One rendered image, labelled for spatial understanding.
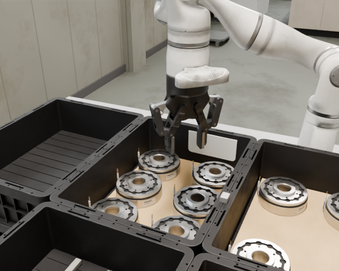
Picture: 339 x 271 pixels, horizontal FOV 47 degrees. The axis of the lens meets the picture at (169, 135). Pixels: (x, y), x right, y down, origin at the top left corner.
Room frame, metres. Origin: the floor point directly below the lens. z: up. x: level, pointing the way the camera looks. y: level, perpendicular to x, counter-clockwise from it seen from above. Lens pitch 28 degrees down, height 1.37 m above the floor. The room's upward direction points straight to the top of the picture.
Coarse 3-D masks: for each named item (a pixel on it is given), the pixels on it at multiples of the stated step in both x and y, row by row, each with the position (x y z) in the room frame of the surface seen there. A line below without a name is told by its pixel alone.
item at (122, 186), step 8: (128, 176) 0.75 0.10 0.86; (152, 176) 0.75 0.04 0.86; (120, 184) 0.71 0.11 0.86; (152, 184) 0.71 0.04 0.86; (160, 184) 0.71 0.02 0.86; (120, 192) 0.69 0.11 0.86; (128, 192) 0.68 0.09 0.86; (136, 192) 0.68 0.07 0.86; (144, 192) 0.69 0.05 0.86; (152, 192) 0.68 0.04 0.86
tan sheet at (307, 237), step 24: (312, 192) 0.72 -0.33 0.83; (264, 216) 0.64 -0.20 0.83; (288, 216) 0.64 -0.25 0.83; (312, 216) 0.64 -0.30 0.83; (240, 240) 0.57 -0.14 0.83; (288, 240) 0.57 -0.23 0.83; (312, 240) 0.57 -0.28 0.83; (336, 240) 0.57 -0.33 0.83; (312, 264) 0.51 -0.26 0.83; (336, 264) 0.51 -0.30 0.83
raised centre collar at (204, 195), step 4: (192, 192) 0.67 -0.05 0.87; (196, 192) 0.67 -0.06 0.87; (200, 192) 0.67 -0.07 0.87; (204, 192) 0.67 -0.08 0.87; (188, 196) 0.66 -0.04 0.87; (192, 196) 0.67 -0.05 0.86; (204, 196) 0.66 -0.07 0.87; (208, 196) 0.66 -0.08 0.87; (188, 200) 0.65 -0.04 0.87; (192, 200) 0.65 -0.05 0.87; (204, 200) 0.65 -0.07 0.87; (208, 200) 0.65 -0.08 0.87; (192, 204) 0.64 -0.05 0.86; (196, 204) 0.63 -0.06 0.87; (200, 204) 0.63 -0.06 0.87; (204, 204) 0.64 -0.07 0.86
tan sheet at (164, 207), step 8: (184, 160) 0.86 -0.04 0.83; (136, 168) 0.82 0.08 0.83; (184, 168) 0.82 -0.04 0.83; (176, 176) 0.79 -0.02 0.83; (184, 176) 0.79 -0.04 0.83; (168, 184) 0.76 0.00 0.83; (176, 184) 0.76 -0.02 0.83; (184, 184) 0.76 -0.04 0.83; (192, 184) 0.76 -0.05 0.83; (112, 192) 0.72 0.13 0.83; (168, 192) 0.72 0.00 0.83; (160, 200) 0.70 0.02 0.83; (168, 200) 0.70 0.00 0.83; (144, 208) 0.67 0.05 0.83; (152, 208) 0.67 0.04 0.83; (160, 208) 0.67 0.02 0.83; (168, 208) 0.67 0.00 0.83; (144, 216) 0.64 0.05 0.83; (160, 216) 0.64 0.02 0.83; (144, 224) 0.62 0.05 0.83
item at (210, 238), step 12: (276, 144) 0.78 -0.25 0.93; (288, 144) 0.77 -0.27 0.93; (252, 156) 0.72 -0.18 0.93; (336, 156) 0.72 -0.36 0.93; (240, 180) 0.63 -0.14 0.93; (228, 204) 0.55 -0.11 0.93; (216, 216) 0.52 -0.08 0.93; (216, 228) 0.49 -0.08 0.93; (204, 240) 0.46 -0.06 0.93; (204, 252) 0.44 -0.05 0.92; (216, 252) 0.44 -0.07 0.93; (228, 252) 0.44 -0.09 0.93; (252, 264) 0.41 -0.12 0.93; (264, 264) 0.41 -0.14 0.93
